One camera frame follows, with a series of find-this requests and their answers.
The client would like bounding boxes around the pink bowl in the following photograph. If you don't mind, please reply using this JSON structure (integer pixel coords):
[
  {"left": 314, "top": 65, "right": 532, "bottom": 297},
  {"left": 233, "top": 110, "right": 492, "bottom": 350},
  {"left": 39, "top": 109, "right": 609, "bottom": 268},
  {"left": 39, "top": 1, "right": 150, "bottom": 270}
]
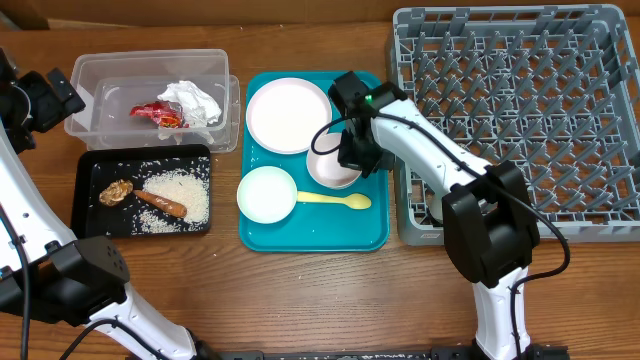
[{"left": 306, "top": 133, "right": 361, "bottom": 190}]

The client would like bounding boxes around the white bowl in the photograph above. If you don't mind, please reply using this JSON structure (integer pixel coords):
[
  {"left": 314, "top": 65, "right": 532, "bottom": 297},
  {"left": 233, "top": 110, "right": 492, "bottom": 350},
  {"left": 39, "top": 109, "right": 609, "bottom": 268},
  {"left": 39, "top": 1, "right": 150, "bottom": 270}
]
[{"left": 237, "top": 166, "right": 297, "bottom": 224}]

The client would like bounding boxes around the brown food scrap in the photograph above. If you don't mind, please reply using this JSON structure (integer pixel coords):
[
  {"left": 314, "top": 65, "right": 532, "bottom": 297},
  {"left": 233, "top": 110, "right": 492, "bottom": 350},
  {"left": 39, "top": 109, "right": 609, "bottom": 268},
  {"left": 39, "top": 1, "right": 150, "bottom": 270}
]
[{"left": 99, "top": 179, "right": 133, "bottom": 207}]

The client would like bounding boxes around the red snack wrapper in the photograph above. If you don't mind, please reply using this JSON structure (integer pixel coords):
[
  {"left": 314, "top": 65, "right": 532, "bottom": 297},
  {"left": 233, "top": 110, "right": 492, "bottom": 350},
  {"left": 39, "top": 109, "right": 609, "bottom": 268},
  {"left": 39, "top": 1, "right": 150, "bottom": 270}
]
[{"left": 129, "top": 101, "right": 187, "bottom": 128}]

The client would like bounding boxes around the white napkin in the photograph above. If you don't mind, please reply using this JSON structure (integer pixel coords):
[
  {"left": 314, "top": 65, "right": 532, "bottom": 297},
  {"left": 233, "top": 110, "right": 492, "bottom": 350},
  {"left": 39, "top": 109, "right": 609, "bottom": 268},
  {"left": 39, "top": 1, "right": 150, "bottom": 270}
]
[{"left": 157, "top": 80, "right": 222, "bottom": 128}]

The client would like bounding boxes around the brown sausage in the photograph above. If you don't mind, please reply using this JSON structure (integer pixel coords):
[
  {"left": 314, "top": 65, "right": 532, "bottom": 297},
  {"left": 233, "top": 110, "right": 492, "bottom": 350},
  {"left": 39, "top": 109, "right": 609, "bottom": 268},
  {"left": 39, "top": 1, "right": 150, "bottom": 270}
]
[{"left": 133, "top": 190, "right": 188, "bottom": 218}]

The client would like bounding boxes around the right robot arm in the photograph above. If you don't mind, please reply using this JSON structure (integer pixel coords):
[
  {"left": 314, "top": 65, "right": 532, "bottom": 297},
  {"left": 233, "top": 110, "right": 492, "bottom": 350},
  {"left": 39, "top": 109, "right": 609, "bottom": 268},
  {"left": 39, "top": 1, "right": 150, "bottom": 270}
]
[{"left": 328, "top": 72, "right": 540, "bottom": 359}]

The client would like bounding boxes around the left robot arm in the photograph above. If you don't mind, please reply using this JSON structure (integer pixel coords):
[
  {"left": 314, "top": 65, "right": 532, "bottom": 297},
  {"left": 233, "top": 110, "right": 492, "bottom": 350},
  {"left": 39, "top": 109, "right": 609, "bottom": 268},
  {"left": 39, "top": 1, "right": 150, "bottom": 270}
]
[{"left": 1, "top": 58, "right": 218, "bottom": 359}]

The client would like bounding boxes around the grey dishwasher rack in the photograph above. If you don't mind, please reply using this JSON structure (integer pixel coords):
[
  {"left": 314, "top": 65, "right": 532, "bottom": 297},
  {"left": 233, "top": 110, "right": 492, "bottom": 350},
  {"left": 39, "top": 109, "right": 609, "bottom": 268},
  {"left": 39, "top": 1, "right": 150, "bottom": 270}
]
[{"left": 387, "top": 4, "right": 639, "bottom": 243}]

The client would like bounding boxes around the yellow plastic spoon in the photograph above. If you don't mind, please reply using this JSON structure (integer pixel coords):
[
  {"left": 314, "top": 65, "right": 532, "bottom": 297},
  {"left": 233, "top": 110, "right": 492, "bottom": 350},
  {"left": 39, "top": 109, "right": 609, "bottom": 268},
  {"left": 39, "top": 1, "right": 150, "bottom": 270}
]
[{"left": 297, "top": 191, "right": 372, "bottom": 210}]

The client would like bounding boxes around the large white plate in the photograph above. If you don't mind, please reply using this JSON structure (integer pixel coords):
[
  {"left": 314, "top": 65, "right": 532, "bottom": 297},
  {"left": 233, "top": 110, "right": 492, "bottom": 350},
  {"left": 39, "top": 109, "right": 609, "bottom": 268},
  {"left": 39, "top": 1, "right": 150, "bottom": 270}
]
[{"left": 246, "top": 77, "right": 332, "bottom": 155}]

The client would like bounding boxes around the teal serving tray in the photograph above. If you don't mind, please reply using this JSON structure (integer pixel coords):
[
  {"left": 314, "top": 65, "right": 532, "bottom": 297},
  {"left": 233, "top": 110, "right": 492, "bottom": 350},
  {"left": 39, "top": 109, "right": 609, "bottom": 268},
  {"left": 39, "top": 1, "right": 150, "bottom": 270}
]
[{"left": 238, "top": 70, "right": 391, "bottom": 254}]

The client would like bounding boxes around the black tray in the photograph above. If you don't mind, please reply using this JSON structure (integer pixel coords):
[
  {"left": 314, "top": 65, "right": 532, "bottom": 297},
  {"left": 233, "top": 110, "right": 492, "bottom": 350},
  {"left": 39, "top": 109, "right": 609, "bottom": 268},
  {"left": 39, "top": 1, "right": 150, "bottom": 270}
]
[{"left": 71, "top": 145, "right": 211, "bottom": 238}]

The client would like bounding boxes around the clear plastic bin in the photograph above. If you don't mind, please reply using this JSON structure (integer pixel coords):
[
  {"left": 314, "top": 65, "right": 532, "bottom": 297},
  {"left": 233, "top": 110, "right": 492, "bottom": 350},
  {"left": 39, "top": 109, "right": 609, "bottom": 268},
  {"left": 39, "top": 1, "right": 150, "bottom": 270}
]
[{"left": 64, "top": 49, "right": 241, "bottom": 153}]

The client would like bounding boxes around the spilled white rice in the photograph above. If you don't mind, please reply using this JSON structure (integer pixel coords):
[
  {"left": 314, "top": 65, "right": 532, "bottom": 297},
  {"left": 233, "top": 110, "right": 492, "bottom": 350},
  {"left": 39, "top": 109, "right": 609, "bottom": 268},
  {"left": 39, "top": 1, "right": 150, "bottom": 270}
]
[{"left": 89, "top": 155, "right": 211, "bottom": 235}]

